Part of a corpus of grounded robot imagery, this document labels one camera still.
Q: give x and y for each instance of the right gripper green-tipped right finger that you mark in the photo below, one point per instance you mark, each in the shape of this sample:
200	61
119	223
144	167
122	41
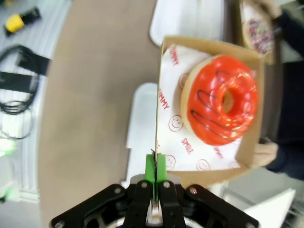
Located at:
169	204

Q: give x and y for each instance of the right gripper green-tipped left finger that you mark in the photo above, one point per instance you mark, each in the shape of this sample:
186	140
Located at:
140	204

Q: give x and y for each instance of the red glazed donut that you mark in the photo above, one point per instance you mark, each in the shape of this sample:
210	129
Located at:
209	118

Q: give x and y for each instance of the cardboard tray of red donut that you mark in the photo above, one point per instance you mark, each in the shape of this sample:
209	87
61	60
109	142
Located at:
249	147

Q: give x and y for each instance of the paper liner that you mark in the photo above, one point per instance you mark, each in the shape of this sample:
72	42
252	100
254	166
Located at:
251	12
171	76

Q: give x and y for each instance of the dark brown serving tray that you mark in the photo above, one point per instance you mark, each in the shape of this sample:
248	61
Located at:
272	102

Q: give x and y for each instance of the sprinkled chocolate donut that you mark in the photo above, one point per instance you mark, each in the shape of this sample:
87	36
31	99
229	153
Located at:
268	58

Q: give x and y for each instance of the purple sprinkle donut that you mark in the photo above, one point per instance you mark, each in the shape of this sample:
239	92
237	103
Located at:
260	35

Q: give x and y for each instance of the person's left forearm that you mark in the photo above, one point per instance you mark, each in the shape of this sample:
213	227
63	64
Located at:
289	161

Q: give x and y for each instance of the person's black sweatshirt torso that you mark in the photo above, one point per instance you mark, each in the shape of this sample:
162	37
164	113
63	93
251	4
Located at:
294	102

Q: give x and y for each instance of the paper liner under sprinkle donut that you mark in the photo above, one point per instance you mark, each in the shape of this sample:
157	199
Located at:
251	12

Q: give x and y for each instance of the person's left hand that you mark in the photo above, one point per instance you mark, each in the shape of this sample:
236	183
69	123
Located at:
266	154

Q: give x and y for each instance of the person's right hand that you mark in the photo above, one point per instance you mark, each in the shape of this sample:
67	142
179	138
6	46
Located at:
272	6

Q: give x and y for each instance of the white display tray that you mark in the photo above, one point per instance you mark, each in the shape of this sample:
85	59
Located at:
142	118
185	19

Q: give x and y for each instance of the large white table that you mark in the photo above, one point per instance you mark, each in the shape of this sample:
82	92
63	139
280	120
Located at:
270	204

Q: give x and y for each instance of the yellow black hand tool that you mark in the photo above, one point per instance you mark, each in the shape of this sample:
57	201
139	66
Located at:
14	22

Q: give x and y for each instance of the black flat bracket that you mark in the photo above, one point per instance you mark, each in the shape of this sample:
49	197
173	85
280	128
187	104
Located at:
35	63

